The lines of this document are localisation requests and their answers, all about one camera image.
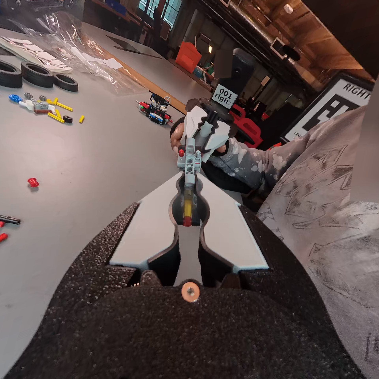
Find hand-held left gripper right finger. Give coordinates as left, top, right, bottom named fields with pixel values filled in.
left=196, top=173, right=269, bottom=272

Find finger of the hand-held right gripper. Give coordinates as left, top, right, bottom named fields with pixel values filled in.
left=203, top=120, right=231, bottom=162
left=184, top=107, right=208, bottom=146

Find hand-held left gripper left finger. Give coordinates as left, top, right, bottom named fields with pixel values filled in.
left=110, top=173, right=182, bottom=267

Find grey toy brick assembly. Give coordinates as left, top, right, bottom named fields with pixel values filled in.
left=176, top=138, right=205, bottom=227

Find pile of small connector pins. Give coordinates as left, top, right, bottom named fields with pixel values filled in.
left=0, top=215, right=21, bottom=243

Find person's right forearm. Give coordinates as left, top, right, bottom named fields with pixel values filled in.
left=207, top=138, right=296, bottom=190

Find wood edged grey desk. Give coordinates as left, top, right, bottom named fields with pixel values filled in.
left=80, top=22, right=214, bottom=115

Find person's right hand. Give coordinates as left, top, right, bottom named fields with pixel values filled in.
left=171, top=123, right=188, bottom=152

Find small toy brick car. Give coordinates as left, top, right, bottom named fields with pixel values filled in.
left=136, top=93, right=173, bottom=125

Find black round lamp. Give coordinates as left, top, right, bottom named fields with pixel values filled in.
left=280, top=44, right=301, bottom=62

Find orange storage bin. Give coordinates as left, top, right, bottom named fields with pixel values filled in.
left=175, top=41, right=203, bottom=73

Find person's grey sweatshirt torso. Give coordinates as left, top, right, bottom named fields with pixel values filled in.
left=256, top=105, right=379, bottom=379

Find black white printed sign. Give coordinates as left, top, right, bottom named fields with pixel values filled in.
left=280, top=72, right=374, bottom=144

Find clear plastic bag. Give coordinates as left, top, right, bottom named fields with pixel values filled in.
left=9, top=12, right=148, bottom=96

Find black toy tyre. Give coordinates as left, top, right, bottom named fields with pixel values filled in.
left=0, top=61, right=23, bottom=89
left=53, top=73, right=79, bottom=92
left=21, top=62, right=54, bottom=87

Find pile of mixed toy pieces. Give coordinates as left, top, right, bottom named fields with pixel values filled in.
left=19, top=93, right=85, bottom=124

